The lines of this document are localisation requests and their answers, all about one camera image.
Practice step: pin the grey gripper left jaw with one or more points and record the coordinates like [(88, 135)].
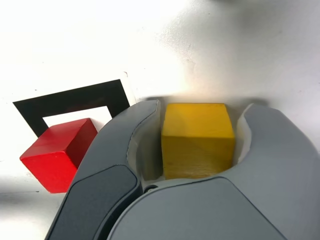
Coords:
[(110, 150)]

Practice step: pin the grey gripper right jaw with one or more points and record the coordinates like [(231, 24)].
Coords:
[(275, 162)]

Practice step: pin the red cube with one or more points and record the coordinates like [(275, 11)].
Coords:
[(47, 165)]

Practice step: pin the yellow cube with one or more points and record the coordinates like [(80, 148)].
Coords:
[(197, 140)]

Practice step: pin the black tape square outline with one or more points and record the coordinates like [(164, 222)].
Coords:
[(75, 97)]

